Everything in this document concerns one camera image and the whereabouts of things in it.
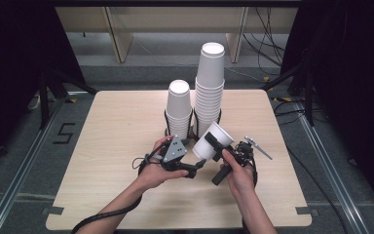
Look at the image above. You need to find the black tape strip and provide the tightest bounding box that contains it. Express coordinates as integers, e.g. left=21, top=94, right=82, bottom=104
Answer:
left=295, top=206, right=319, bottom=217
left=42, top=206, right=65, bottom=216

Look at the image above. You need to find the long black floor cable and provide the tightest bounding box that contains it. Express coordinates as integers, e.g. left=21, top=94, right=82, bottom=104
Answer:
left=273, top=99, right=349, bottom=234

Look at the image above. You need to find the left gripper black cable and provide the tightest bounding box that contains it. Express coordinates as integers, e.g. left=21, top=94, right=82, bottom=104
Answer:
left=70, top=142, right=165, bottom=234

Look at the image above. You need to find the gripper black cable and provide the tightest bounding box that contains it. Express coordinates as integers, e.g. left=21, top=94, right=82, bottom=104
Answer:
left=70, top=142, right=165, bottom=234
left=241, top=160, right=260, bottom=234

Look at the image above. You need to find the black double cup holder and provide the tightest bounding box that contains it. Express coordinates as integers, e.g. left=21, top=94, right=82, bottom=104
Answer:
left=164, top=108, right=223, bottom=142

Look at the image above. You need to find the black metal stand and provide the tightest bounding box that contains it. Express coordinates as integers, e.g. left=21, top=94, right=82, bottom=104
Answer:
left=38, top=66, right=99, bottom=131
left=261, top=64, right=317, bottom=127

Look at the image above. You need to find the tall stack of paper cups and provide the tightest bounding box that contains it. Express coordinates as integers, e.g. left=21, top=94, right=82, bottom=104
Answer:
left=193, top=42, right=226, bottom=139

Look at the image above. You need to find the light wooden bench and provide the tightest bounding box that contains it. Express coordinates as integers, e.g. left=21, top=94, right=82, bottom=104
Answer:
left=55, top=6, right=300, bottom=64

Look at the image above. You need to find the white paper cup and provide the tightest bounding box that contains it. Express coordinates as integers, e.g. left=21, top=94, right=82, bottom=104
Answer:
left=192, top=121, right=236, bottom=162

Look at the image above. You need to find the aluminium floor rail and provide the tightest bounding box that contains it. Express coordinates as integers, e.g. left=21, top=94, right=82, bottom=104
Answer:
left=0, top=97, right=66, bottom=234
left=292, top=99, right=372, bottom=234

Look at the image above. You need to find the person's left hand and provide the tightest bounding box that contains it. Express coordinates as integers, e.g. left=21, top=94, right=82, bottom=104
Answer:
left=137, top=136, right=190, bottom=192

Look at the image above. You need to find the short stack of paper cups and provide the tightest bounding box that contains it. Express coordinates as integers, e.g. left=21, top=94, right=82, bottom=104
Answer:
left=165, top=79, right=193, bottom=141

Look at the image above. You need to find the person's right hand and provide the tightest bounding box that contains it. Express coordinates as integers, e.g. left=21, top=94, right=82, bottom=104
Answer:
left=221, top=148, right=257, bottom=198

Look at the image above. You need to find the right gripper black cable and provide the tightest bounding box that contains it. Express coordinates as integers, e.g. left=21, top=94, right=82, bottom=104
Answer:
left=241, top=160, right=260, bottom=234

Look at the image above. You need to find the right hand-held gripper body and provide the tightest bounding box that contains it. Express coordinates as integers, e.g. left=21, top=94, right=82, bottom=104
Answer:
left=211, top=136, right=273, bottom=187

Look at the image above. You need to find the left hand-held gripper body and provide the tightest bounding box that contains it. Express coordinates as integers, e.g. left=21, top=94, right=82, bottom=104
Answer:
left=161, top=135, right=198, bottom=179

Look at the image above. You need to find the black curtain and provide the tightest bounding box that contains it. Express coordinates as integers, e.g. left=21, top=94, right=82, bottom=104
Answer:
left=0, top=0, right=87, bottom=170
left=280, top=0, right=374, bottom=225

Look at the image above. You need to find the coiled white cable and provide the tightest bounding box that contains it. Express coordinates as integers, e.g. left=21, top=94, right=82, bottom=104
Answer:
left=28, top=93, right=43, bottom=111

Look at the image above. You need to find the bundle of black floor cables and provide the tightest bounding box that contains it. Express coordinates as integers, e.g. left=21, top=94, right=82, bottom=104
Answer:
left=243, top=7, right=287, bottom=68

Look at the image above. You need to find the thin white floor cable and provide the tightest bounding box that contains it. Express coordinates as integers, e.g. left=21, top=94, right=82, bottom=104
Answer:
left=225, top=66, right=268, bottom=84

